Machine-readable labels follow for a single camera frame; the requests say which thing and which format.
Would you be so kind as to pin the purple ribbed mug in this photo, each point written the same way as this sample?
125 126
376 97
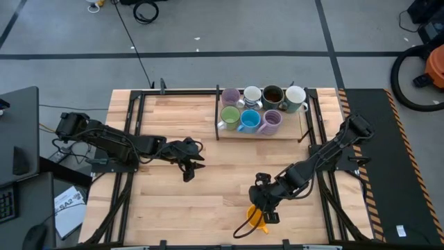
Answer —
273 119

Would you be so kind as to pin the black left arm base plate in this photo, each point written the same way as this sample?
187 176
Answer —
104 167

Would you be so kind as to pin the dark grey desk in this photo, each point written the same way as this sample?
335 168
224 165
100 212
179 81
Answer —
34 194

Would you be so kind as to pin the white paper manual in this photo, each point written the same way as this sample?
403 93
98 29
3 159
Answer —
69 215

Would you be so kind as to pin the black hazard-striped floor mat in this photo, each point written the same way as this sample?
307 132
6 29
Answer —
381 156

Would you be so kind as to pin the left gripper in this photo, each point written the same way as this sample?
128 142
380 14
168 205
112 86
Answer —
184 149

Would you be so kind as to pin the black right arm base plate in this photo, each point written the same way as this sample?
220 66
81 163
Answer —
347 163

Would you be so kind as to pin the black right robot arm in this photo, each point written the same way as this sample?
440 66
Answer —
326 152

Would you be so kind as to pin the black object on desk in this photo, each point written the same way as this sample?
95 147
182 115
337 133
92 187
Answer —
21 161

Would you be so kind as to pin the black frame wooden shelf rack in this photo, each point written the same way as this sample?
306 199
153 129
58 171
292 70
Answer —
288 130

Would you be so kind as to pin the white label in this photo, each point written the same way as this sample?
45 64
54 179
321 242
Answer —
401 231

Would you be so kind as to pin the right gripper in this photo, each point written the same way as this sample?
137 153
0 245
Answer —
267 194

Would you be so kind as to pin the white floor object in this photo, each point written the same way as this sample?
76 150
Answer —
92 7

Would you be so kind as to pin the grey desk panel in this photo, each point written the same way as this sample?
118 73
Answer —
21 121

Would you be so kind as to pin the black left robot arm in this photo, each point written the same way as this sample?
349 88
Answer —
111 139

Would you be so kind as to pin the black power adapter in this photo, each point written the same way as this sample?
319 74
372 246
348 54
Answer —
60 154

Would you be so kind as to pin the black aluminium table frame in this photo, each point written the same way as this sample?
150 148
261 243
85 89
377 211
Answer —
173 92

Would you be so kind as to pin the small dark device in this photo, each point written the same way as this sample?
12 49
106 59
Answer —
3 104

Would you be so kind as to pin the black vacuum nozzle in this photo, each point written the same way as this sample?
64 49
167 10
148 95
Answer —
421 80

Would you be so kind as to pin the orange shop vacuum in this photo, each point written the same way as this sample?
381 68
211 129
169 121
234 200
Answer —
394 81

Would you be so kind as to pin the blue white leaf-pattern mug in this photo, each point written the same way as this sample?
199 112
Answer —
252 94

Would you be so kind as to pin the yellow mug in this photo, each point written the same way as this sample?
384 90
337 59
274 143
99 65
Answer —
251 217

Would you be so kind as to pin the black keyboard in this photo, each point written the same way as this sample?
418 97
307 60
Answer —
7 205

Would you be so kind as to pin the black computer mouse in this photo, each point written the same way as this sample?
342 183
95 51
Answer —
34 239

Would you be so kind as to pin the teal mug white interior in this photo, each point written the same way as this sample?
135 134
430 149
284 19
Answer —
295 95

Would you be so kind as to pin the orange vacuum cleaner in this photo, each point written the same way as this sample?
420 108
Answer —
437 66

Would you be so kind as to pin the black floor box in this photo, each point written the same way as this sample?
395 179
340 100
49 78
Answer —
128 1

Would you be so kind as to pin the black floor equipment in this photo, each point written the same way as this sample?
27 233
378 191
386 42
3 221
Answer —
431 27

